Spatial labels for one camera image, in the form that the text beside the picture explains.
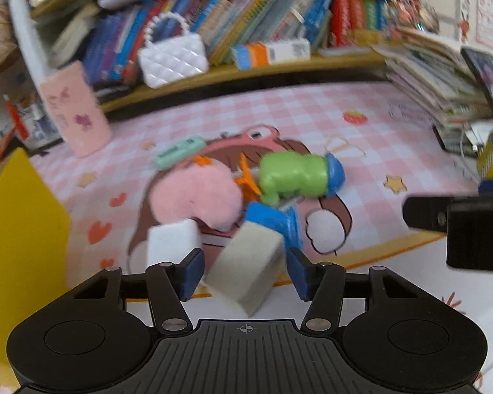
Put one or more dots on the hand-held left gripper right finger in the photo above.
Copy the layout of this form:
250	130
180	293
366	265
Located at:
300	275

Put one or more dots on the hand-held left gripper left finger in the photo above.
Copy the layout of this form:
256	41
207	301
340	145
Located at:
191	273

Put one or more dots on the white charger plug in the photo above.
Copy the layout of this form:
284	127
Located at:
170	240

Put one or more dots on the beige foam block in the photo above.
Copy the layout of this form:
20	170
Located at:
246	266

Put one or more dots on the small pink plush toy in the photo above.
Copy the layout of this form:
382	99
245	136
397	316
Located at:
197	193

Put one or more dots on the green toy with blue cap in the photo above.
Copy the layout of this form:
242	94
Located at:
287	172

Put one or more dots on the orange hair claw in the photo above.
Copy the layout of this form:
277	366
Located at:
246	182

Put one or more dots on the teal correction tape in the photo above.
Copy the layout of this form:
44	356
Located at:
178	152

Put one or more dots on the yellow cardboard box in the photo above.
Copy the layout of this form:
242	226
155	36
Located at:
20	254

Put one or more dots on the blue plastic toy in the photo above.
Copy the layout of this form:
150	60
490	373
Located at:
267	215

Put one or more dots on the pink printed table mat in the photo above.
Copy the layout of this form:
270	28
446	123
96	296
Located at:
394	139

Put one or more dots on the black smartphone with lit screen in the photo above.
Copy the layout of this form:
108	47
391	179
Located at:
491	78

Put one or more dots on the stack of papers and booklets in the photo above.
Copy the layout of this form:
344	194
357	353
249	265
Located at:
431	78

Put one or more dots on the grey flat case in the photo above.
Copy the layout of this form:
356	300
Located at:
345	51

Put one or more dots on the pink printed canister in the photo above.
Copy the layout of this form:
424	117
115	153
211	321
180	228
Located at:
76	111

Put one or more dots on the wooden bookshelf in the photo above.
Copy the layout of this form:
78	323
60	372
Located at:
250	74

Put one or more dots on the white quilted pearl handbag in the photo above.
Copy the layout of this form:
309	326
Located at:
172	61

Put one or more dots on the orange blue white carton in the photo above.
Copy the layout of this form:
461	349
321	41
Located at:
279	51

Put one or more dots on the red thick dictionaries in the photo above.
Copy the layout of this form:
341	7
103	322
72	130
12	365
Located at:
361	4

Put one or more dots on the pen cup with pens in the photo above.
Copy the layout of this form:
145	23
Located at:
28	123

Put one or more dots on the row of colourful books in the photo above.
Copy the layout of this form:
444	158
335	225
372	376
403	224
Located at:
238	16

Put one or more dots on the stack of thick pale books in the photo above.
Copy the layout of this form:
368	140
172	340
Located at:
72	33

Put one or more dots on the cartoon deer wall sticker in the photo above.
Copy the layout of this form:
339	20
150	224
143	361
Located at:
465	24

